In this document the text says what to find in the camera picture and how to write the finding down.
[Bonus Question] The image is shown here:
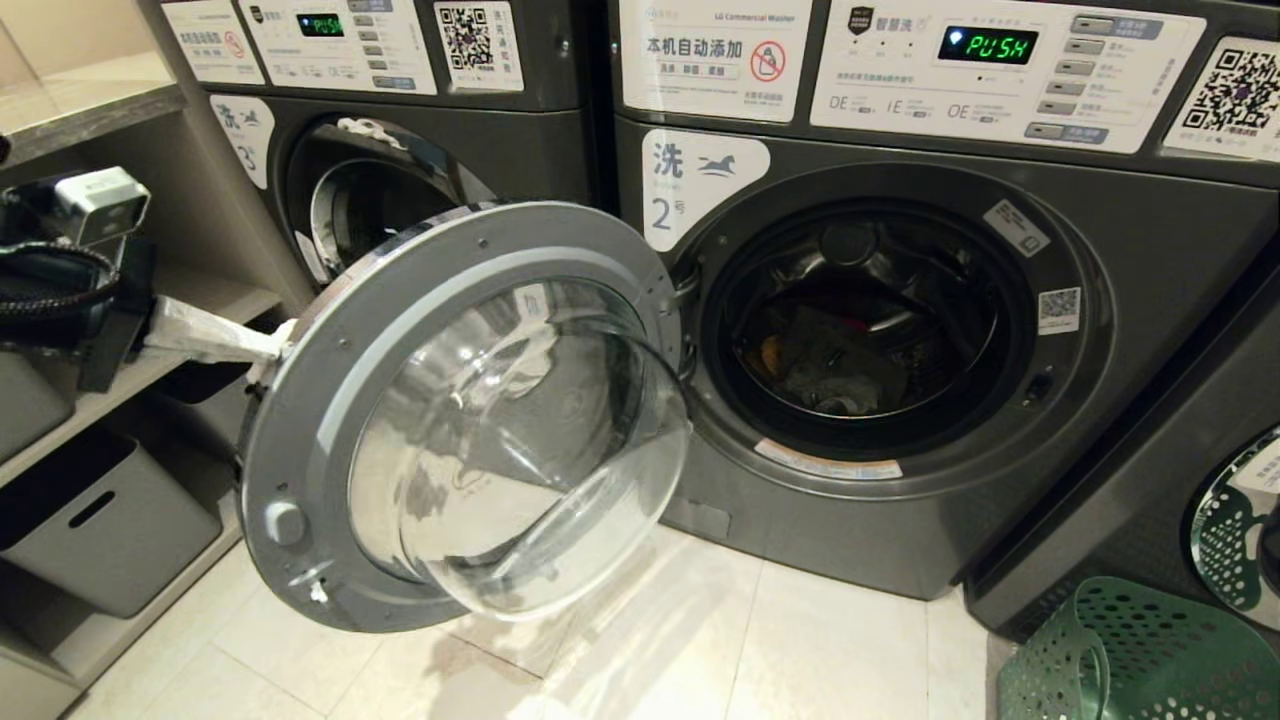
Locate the black cable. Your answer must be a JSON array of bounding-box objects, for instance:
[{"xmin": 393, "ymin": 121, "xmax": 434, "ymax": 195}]
[{"xmin": 0, "ymin": 240, "xmax": 122, "ymax": 323}]

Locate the green perforated laundry basket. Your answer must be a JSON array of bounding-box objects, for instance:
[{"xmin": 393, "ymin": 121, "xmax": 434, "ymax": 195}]
[{"xmin": 997, "ymin": 576, "xmax": 1280, "ymax": 720}]

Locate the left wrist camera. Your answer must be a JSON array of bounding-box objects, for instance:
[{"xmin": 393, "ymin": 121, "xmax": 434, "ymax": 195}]
[{"xmin": 0, "ymin": 167, "xmax": 152, "ymax": 251}]

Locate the clothes pile in drum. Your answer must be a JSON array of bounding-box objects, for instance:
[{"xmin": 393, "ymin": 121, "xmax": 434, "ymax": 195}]
[{"xmin": 738, "ymin": 300, "xmax": 966, "ymax": 418}]

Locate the large grey storage bin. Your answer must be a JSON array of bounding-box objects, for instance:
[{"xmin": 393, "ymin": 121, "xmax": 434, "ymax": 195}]
[{"xmin": 0, "ymin": 428, "xmax": 224, "ymax": 619}]

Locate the round mirrored machine door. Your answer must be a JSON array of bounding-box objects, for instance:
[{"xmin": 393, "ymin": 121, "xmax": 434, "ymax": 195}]
[{"xmin": 1188, "ymin": 427, "xmax": 1280, "ymax": 633}]

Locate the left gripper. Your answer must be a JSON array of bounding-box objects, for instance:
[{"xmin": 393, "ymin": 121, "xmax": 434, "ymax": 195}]
[{"xmin": 0, "ymin": 237, "xmax": 291, "ymax": 394}]

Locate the grey washing machine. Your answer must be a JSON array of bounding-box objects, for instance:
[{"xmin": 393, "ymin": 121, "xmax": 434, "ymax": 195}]
[
  {"xmin": 605, "ymin": 0, "xmax": 1280, "ymax": 602},
  {"xmin": 135, "ymin": 0, "xmax": 617, "ymax": 313}
]

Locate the beige shelf unit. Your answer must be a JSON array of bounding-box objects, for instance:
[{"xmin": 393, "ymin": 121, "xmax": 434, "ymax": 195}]
[{"xmin": 0, "ymin": 50, "xmax": 313, "ymax": 720}]

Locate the round glass washer door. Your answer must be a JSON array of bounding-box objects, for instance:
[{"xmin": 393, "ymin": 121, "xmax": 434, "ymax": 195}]
[{"xmin": 238, "ymin": 200, "xmax": 694, "ymax": 634}]

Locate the dark grey laundry machine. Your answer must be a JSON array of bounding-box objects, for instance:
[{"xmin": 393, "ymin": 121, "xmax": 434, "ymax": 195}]
[{"xmin": 964, "ymin": 265, "xmax": 1280, "ymax": 643}]

